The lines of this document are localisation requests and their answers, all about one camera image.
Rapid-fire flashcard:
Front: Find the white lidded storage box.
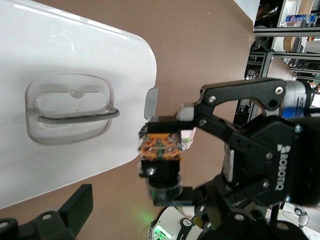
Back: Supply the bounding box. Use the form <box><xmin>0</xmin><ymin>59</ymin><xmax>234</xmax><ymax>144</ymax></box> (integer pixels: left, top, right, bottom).
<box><xmin>0</xmin><ymin>0</ymin><xmax>159</xmax><ymax>211</ymax></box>

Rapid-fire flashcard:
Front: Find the green and clear switch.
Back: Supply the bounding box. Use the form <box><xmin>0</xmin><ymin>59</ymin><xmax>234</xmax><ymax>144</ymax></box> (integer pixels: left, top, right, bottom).
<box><xmin>180</xmin><ymin>136</ymin><xmax>194</xmax><ymax>151</ymax></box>

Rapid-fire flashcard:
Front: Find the pink round plate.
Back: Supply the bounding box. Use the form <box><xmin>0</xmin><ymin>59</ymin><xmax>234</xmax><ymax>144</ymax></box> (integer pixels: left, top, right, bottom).
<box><xmin>178</xmin><ymin>126</ymin><xmax>198</xmax><ymax>145</ymax></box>

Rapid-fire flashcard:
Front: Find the aluminium shelving rack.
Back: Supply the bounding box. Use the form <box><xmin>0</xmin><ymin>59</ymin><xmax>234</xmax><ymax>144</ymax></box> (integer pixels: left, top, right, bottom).
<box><xmin>246</xmin><ymin>0</ymin><xmax>320</xmax><ymax>83</ymax></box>

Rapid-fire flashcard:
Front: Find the orange and black switch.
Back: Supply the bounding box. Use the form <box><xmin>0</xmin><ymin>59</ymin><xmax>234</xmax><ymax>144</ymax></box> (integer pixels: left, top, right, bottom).
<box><xmin>137</xmin><ymin>132</ymin><xmax>185</xmax><ymax>202</ymax></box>

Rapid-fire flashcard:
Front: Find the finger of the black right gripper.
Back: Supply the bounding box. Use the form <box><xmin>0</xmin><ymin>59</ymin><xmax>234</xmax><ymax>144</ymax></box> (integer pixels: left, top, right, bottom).
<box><xmin>138</xmin><ymin>77</ymin><xmax>288</xmax><ymax>151</ymax></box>
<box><xmin>152</xmin><ymin>174</ymin><xmax>276</xmax><ymax>208</ymax></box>

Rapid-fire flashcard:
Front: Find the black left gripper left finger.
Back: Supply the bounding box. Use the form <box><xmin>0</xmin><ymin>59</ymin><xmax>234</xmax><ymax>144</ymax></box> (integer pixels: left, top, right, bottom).
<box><xmin>0</xmin><ymin>183</ymin><xmax>94</xmax><ymax>240</ymax></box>

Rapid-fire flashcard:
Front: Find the brown table mat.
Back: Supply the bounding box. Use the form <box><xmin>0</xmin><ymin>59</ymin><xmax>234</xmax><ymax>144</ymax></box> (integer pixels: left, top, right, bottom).
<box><xmin>0</xmin><ymin>0</ymin><xmax>257</xmax><ymax>240</ymax></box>

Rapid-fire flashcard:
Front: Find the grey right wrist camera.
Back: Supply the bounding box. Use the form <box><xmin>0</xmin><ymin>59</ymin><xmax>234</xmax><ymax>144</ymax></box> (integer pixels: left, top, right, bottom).
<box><xmin>282</xmin><ymin>79</ymin><xmax>313</xmax><ymax>120</ymax></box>

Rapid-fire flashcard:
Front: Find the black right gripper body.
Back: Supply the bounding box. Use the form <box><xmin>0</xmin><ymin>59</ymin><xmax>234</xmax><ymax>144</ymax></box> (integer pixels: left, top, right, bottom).
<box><xmin>223</xmin><ymin>116</ymin><xmax>320</xmax><ymax>208</ymax></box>

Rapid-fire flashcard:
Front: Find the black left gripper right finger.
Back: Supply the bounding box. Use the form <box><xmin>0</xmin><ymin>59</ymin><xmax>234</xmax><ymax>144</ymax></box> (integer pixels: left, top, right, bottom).
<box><xmin>199</xmin><ymin>184</ymin><xmax>308</xmax><ymax>240</ymax></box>

